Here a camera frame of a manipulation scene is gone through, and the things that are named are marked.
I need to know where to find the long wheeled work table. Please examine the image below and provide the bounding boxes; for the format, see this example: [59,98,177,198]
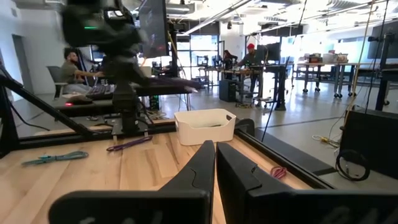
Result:
[294,60,389,99]

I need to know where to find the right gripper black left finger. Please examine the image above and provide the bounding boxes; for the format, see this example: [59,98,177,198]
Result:
[48,139,216,224]

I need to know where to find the yellow floor cable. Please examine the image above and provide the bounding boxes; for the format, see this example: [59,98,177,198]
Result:
[312,134,341,149]

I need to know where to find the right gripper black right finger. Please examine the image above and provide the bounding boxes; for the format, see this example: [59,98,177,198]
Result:
[216,142,398,224]

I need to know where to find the black computer tower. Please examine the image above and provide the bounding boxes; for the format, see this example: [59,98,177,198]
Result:
[218,79,238,103]

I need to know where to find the black standing desk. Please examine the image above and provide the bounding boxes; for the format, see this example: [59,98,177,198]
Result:
[203,63,289,112]

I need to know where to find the black equipment case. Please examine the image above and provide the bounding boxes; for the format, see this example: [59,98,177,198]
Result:
[338,105,398,180]

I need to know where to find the person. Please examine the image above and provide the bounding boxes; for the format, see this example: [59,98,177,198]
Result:
[222,49,239,80]
[60,48,105,94]
[238,42,265,97]

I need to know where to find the white plastic bin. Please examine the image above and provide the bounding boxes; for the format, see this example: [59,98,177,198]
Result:
[174,108,237,146]

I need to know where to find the teal braided USB-C cable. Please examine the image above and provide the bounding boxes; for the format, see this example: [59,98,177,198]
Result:
[21,151,90,167]

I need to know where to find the black keyboard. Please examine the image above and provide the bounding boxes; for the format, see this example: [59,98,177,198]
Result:
[85,83,116,101]

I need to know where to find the purple braided USB-C cable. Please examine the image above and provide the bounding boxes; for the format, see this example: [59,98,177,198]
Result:
[106,135,154,152]

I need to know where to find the grey office chair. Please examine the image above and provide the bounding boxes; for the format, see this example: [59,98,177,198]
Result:
[46,65,69,100]

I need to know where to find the large dark monitor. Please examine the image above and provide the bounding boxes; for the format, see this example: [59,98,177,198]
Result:
[138,0,170,59]

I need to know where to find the red coiled USB-C cable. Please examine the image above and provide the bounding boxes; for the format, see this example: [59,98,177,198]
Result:
[269,166,288,180]

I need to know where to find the black computer mouse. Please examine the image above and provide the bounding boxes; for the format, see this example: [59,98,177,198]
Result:
[67,95,94,106]

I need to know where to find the black coiled cable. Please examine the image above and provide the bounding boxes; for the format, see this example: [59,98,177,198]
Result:
[335,149,371,182]

